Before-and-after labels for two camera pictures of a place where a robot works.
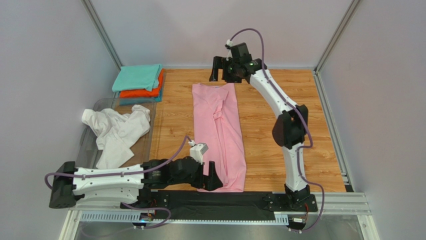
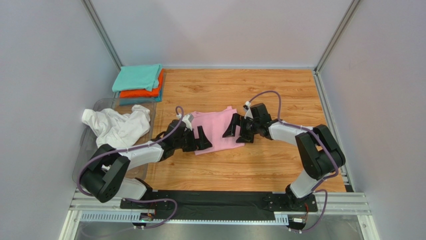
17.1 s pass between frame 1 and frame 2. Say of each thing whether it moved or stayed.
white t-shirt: stayed
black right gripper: moved
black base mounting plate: stayed
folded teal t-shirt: stayed
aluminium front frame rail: stayed
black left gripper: moved
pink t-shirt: moved
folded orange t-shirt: stayed
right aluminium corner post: stayed
